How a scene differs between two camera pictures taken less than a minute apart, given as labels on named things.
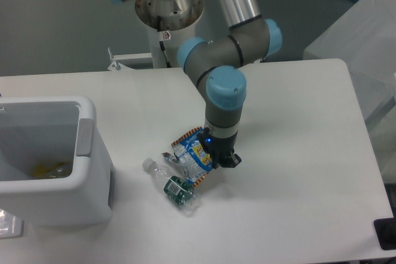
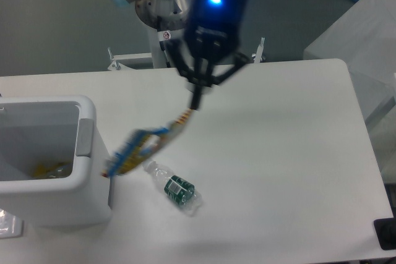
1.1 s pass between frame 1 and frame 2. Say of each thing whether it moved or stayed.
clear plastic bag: stayed
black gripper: moved
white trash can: stayed
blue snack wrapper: moved
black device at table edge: stayed
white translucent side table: stayed
